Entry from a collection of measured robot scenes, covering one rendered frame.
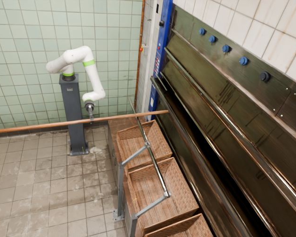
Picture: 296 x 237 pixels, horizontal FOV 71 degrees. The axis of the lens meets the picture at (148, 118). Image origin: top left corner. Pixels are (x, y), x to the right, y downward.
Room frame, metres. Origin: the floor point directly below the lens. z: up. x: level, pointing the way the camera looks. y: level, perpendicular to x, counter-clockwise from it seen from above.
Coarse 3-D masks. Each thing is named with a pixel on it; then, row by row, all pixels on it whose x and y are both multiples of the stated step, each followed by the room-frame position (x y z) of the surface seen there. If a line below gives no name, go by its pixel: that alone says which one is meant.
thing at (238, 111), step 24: (168, 48) 1.98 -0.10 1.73; (192, 72) 1.51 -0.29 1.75; (216, 72) 1.32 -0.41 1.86; (216, 96) 1.19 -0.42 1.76; (240, 96) 1.07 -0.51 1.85; (240, 120) 0.96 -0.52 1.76; (264, 120) 0.87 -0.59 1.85; (264, 144) 0.78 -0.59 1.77; (288, 144) 0.72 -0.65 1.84; (288, 168) 0.64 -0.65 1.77; (288, 192) 0.55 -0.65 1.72
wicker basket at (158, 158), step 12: (120, 132) 1.80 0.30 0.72; (132, 132) 1.86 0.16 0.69; (144, 132) 1.93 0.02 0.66; (156, 132) 1.82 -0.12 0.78; (120, 144) 1.60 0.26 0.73; (132, 144) 1.76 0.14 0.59; (156, 144) 1.71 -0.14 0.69; (144, 156) 1.60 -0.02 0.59; (156, 156) 1.61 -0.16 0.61; (168, 156) 1.45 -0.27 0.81; (132, 168) 1.31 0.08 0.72
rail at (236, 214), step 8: (160, 88) 1.74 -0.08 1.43; (168, 104) 1.50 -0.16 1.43; (184, 128) 1.21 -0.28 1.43; (192, 144) 1.06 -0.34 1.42; (200, 152) 0.99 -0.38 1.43; (208, 168) 0.86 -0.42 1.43; (216, 184) 0.75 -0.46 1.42; (224, 192) 0.70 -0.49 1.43; (232, 208) 0.61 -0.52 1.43; (240, 216) 0.57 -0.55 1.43; (240, 224) 0.53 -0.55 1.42; (248, 232) 0.49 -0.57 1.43
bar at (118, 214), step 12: (132, 108) 1.71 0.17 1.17; (144, 144) 1.25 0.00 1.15; (132, 156) 1.20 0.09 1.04; (120, 168) 1.14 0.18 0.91; (156, 168) 1.00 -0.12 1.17; (120, 180) 1.15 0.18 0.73; (120, 192) 1.15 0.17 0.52; (168, 192) 0.81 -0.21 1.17; (120, 204) 1.15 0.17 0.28; (156, 204) 0.77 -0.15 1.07; (120, 216) 1.14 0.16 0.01; (132, 216) 0.72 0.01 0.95; (132, 228) 0.70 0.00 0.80
